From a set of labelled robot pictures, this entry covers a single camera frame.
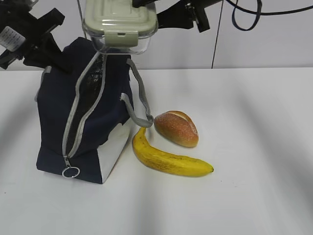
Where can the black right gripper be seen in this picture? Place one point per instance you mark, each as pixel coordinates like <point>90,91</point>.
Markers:
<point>184,14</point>

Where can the navy white lunch bag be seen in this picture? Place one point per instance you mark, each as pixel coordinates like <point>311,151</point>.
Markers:
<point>86,116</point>

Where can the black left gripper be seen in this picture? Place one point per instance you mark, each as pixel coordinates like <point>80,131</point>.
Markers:
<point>27,38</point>

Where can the green lid glass food container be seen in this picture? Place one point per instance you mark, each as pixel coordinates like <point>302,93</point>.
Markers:
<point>116,27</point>

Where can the yellow banana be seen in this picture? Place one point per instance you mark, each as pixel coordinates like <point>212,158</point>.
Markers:
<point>167,162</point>

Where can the brown bread roll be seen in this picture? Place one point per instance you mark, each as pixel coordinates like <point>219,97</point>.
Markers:
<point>177,127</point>

